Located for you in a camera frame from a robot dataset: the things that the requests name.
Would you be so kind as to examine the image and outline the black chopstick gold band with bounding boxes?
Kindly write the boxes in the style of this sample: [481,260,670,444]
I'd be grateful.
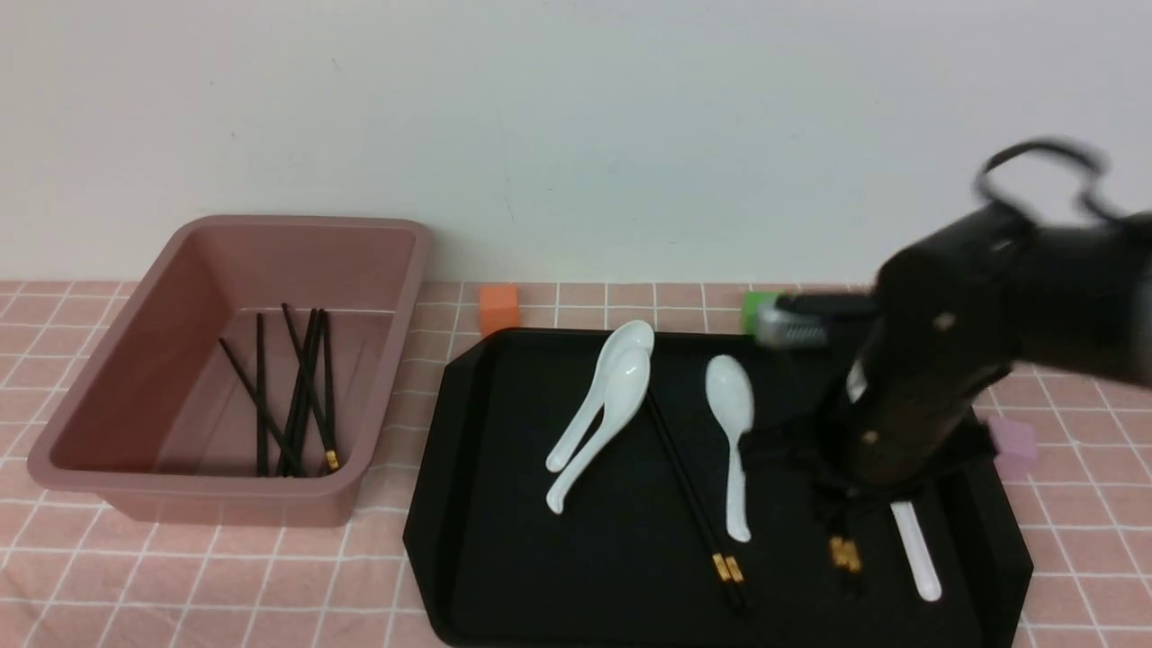
[819,487,861,598]
[650,395,750,611]
[644,395,741,613]
[827,495,864,600]

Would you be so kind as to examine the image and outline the black chopstick in bin gold-tipped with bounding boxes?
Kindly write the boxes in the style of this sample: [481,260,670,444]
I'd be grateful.
[287,309,333,475]

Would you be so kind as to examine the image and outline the black chopstick in bin leaning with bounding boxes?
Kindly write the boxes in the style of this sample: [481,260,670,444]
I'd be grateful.
[276,302,320,477]

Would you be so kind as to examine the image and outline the white ceramic spoon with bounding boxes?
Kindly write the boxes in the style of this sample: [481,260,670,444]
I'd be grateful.
[546,319,655,473]
[890,502,942,602]
[705,355,755,543]
[546,347,651,514]

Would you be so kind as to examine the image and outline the pink checkered tablecloth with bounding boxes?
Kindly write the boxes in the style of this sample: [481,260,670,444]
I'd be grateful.
[1,279,1151,647]

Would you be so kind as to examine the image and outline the black plastic tray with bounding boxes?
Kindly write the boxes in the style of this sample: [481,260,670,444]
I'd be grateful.
[404,327,1033,647]

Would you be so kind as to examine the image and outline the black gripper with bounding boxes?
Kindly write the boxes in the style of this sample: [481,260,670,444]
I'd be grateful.
[738,205,1036,511]

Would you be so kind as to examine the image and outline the white ceramic spoon lower left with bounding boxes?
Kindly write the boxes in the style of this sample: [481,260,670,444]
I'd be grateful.
[546,347,651,514]

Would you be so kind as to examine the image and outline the black chopstick in bin vertical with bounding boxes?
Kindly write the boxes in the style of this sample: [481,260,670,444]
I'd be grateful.
[255,311,270,477]

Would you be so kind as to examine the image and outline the white ceramic spoon upper left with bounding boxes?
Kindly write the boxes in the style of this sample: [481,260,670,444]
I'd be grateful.
[546,319,655,473]

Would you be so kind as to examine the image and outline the green cube block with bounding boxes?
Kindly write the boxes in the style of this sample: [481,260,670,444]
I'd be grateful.
[741,291,781,339]

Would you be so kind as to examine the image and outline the orange cube block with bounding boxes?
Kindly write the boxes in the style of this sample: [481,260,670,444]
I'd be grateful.
[478,282,522,337]

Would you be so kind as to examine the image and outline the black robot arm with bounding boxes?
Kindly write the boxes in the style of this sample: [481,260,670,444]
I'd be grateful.
[738,205,1149,503]

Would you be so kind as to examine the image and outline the black chopstick in bin right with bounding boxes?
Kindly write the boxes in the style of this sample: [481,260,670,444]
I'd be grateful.
[319,309,340,472]

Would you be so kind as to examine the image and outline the white ceramic spoon right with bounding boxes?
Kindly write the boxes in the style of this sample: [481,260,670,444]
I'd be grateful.
[890,502,942,602]

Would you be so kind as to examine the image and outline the black chopstick in bin diagonal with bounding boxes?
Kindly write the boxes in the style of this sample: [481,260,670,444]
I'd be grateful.
[218,337,305,477]

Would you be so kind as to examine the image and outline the pink plastic bin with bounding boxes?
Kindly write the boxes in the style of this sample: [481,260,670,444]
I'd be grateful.
[26,216,432,527]

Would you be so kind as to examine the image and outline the white ceramic spoon middle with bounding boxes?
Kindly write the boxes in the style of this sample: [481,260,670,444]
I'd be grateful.
[705,355,755,543]

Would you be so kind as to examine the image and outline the pink cube block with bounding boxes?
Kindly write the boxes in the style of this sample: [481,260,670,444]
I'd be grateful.
[985,416,1040,482]

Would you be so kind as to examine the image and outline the black cable loop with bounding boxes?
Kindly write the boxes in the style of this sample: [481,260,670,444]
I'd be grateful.
[975,138,1126,224]

